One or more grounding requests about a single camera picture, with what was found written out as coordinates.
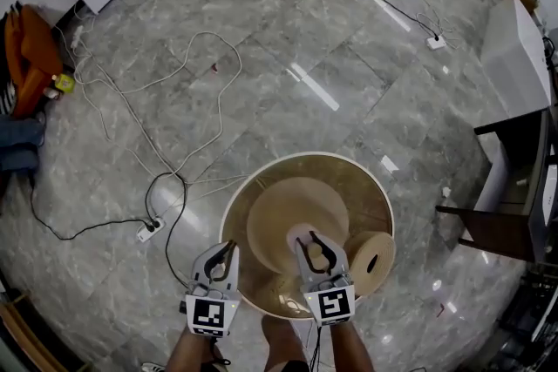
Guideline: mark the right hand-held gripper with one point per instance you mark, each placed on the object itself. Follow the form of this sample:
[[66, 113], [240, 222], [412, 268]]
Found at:
[[333, 304]]

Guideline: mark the white power strip black plugs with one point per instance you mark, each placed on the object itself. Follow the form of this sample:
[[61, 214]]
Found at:
[[146, 233]]

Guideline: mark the white slim power strip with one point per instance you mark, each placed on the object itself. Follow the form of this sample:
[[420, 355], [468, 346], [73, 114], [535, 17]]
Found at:
[[77, 37]]

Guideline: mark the white striped sneaker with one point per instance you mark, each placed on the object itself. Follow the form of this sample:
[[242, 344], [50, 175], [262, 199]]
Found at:
[[152, 367]]

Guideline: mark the white sink basin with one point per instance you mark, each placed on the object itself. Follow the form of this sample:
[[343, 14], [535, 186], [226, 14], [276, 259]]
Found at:
[[547, 196]]

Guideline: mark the person's right forearm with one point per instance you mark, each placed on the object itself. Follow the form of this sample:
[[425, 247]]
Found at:
[[349, 348]]

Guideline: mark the person's leg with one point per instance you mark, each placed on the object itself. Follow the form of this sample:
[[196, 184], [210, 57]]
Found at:
[[281, 340]]

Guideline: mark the red bent scrap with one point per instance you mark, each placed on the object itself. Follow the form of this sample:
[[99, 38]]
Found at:
[[440, 310]]

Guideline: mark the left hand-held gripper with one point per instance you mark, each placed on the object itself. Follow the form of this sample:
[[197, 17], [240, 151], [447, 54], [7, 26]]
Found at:
[[212, 313]]

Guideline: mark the small white scrap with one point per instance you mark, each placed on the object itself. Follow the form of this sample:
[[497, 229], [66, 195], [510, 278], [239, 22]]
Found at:
[[446, 192]]

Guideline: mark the dark wooden vanity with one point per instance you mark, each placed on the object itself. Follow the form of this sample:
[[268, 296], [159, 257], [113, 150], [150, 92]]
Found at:
[[492, 231]]

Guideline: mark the yellow bottle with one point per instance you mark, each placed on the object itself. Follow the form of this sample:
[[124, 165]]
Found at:
[[64, 83]]

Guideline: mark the white bathtub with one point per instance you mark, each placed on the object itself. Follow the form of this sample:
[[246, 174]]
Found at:
[[514, 56]]

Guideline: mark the black shelf unit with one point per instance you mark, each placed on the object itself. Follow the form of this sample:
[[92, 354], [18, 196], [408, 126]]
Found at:
[[536, 309]]

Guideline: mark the orange bag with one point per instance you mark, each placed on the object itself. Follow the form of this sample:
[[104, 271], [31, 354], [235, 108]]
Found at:
[[32, 52]]

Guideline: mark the person's left forearm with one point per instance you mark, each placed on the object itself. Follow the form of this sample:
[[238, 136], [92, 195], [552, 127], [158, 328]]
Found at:
[[187, 353]]

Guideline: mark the light wooden furniture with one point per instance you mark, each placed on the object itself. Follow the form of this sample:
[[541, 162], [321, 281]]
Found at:
[[22, 335]]

